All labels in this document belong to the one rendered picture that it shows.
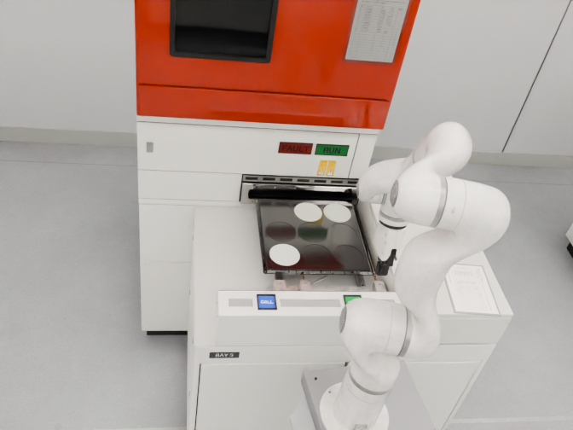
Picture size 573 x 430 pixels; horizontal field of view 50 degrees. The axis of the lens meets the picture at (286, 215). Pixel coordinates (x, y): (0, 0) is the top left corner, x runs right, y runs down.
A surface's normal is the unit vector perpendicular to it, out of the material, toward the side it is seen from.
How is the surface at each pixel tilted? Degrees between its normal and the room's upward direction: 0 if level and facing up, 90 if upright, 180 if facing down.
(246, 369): 90
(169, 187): 90
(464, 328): 90
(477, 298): 0
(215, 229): 0
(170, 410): 0
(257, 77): 90
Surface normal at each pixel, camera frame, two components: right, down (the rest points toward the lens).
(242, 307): 0.14, -0.74
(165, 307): 0.11, 0.67
